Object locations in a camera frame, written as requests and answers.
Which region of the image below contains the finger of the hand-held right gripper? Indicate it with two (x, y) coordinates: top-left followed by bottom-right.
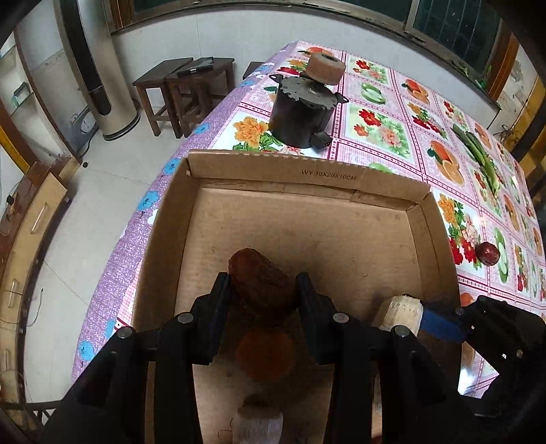
(420, 294), (546, 370)

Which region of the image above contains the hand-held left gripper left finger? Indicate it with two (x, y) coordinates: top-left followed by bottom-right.
(40, 272), (234, 444)

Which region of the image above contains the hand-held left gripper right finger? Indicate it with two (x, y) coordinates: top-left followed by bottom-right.
(296, 272), (488, 444)

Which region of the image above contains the red jujube date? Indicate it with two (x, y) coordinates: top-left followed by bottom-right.
(475, 241), (500, 266)
(228, 248), (300, 327)

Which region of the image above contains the orange mandarin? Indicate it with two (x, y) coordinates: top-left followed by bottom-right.
(234, 329), (296, 383)

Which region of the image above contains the brown cardboard box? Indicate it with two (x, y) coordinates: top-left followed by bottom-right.
(131, 150), (464, 444)

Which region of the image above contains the green leafy vegetable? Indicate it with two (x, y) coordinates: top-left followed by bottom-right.
(452, 123), (502, 195)

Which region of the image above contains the black electric motor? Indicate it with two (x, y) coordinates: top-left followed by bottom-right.
(268, 73), (349, 150)

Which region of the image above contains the floral printed tablecloth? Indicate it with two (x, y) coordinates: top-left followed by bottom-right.
(72, 40), (546, 400)

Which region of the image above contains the light wooden cabinet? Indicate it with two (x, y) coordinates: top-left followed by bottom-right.
(0, 160), (83, 404)

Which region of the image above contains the wooden glass door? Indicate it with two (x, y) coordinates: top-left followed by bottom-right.
(509, 77), (546, 180)

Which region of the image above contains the grey floor scale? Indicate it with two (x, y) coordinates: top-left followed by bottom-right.
(69, 107), (101, 159)

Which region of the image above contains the beige grinding wheel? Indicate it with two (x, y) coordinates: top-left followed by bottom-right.
(306, 53), (345, 85)

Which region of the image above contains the black flat device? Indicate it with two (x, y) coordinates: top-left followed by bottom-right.
(177, 57), (214, 78)

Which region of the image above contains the standing air conditioner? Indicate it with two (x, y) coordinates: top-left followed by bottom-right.
(59, 0), (141, 142)

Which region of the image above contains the black wall cable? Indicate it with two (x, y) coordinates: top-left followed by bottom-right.
(495, 123), (519, 147)

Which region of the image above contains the white wall shelf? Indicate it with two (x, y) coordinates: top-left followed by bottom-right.
(0, 43), (41, 129)

